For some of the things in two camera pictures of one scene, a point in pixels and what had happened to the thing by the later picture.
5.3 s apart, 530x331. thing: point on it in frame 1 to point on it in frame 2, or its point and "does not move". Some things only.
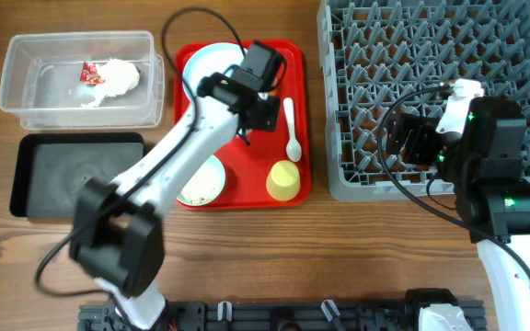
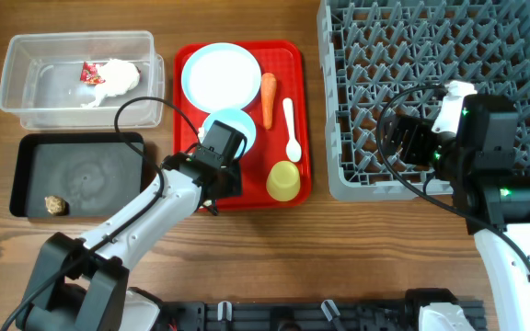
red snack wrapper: (89, 74) does not move
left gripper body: (267, 120) to (232, 186)
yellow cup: (283, 180) does not move
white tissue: (120, 77) does not move
